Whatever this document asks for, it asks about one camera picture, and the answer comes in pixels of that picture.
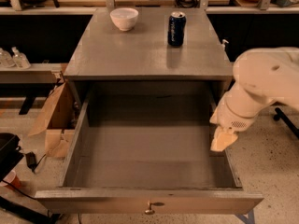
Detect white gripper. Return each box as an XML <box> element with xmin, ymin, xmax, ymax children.
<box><xmin>210</xmin><ymin>87</ymin><xmax>275</xmax><ymax>152</ymax></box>

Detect black power adapter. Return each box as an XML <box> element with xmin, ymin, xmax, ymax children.
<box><xmin>25</xmin><ymin>152</ymin><xmax>37</xmax><ymax>170</ymax></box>

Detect grey top drawer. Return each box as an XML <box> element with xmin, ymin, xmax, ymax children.
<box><xmin>36</xmin><ymin>92</ymin><xmax>263</xmax><ymax>215</ymax></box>

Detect red plastic cup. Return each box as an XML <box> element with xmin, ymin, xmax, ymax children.
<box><xmin>0</xmin><ymin>170</ymin><xmax>21</xmax><ymax>190</ymax></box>

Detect blue soda can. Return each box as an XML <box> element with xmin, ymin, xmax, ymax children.
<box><xmin>167</xmin><ymin>11</ymin><xmax>186</xmax><ymax>47</ymax></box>

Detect grey drawer cabinet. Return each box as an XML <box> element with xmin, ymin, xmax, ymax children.
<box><xmin>65</xmin><ymin>7</ymin><xmax>232</xmax><ymax>126</ymax></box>

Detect white ceramic bowl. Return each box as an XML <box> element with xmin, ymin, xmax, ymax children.
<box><xmin>110</xmin><ymin>7</ymin><xmax>139</xmax><ymax>31</ymax></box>

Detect black stand base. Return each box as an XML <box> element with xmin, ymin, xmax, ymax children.
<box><xmin>0</xmin><ymin>197</ymin><xmax>60</xmax><ymax>224</ymax></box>

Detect black bin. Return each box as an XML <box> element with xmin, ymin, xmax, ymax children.
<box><xmin>0</xmin><ymin>133</ymin><xmax>23</xmax><ymax>181</ymax></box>

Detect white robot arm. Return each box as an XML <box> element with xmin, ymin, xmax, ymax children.
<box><xmin>210</xmin><ymin>47</ymin><xmax>299</xmax><ymax>152</ymax></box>

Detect cardboard box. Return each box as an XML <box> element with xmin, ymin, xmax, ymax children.
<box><xmin>28</xmin><ymin>82</ymin><xmax>75</xmax><ymax>158</ymax></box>

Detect clear sanitizer bottle left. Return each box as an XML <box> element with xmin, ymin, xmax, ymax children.
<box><xmin>0</xmin><ymin>48</ymin><xmax>15</xmax><ymax>68</ymax></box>

